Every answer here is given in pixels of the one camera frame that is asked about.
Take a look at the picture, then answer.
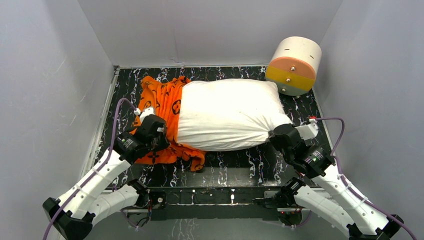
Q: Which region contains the orange patterned plush pillowcase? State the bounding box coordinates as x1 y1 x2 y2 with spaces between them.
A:
135 76 206 172

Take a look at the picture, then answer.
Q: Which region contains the white pillow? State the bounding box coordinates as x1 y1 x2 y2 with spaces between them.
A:
176 78 292 152

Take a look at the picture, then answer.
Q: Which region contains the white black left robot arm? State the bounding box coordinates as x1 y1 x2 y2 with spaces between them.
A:
42 114 169 240

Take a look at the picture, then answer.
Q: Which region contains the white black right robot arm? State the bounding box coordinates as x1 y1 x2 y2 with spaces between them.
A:
269 124 404 240

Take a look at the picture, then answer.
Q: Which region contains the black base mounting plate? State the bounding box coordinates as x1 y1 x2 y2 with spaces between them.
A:
117 185 314 222

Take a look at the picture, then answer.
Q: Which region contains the white cylinder with coloured lid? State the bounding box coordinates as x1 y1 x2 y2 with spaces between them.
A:
265 36 322 98

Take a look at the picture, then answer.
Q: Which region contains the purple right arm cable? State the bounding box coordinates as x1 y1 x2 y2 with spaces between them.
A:
309 117 418 240

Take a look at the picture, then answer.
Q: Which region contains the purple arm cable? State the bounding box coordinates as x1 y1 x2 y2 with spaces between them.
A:
42 97 137 240
309 117 418 240

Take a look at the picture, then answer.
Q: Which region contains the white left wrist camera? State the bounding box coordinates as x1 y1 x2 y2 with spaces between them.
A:
133 106 156 124

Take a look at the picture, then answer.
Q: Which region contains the aluminium front rail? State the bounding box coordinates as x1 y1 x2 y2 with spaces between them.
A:
64 188 365 213

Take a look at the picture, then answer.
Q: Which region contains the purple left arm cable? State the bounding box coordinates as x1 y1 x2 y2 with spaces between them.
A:
42 97 137 240

